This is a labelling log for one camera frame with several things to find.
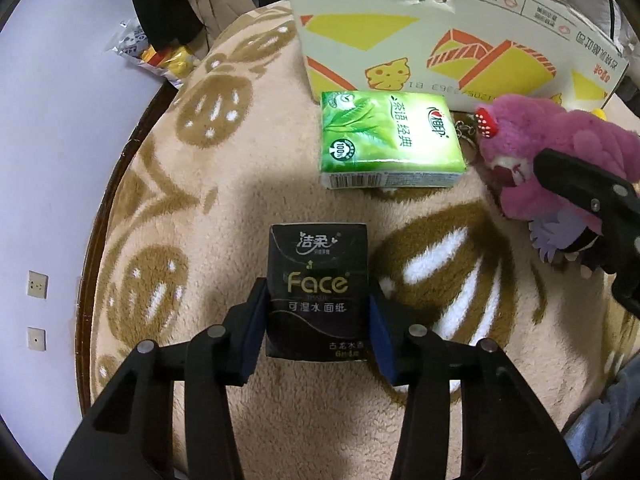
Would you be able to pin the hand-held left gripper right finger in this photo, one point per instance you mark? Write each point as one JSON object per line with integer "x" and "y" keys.
{"x": 385, "y": 342}

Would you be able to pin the person's leg in jeans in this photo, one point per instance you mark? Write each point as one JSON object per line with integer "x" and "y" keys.
{"x": 605, "y": 415}

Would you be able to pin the dark wooden bed frame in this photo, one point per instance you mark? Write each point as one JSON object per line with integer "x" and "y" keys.
{"x": 90, "y": 320}

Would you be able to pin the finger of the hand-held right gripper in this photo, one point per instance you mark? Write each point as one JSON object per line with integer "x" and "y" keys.
{"x": 630, "y": 295}
{"x": 590, "y": 190}

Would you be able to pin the printed cardboard box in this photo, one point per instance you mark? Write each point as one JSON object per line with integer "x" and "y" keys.
{"x": 400, "y": 20}

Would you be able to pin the pale-haired plush doll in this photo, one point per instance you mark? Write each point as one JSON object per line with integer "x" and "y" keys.
{"x": 560, "y": 230}

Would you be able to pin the yellow plush toy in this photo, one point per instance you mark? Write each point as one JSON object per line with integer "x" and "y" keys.
{"x": 598, "y": 113}

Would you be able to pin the black tissue pack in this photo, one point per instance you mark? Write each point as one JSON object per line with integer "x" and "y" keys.
{"x": 315, "y": 270}

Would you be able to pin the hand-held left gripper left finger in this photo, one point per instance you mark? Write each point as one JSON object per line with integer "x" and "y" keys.
{"x": 254, "y": 332}

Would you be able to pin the black hanging pants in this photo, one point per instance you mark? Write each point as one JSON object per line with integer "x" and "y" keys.
{"x": 160, "y": 0}

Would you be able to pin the white wall outlet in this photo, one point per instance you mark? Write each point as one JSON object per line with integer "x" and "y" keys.
{"x": 38, "y": 285}
{"x": 36, "y": 339}

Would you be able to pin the green tissue pack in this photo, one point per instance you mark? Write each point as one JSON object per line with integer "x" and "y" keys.
{"x": 390, "y": 135}

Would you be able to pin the yellow snack bag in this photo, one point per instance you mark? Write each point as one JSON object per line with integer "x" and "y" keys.
{"x": 175, "y": 62}

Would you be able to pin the beige brown printed blanket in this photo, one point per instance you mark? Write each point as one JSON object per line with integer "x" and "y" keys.
{"x": 300, "y": 200}

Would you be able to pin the white snack bag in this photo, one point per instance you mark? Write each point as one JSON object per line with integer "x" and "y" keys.
{"x": 131, "y": 42}

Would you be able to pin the pink plush bear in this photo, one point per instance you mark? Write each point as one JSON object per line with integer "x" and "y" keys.
{"x": 565, "y": 135}

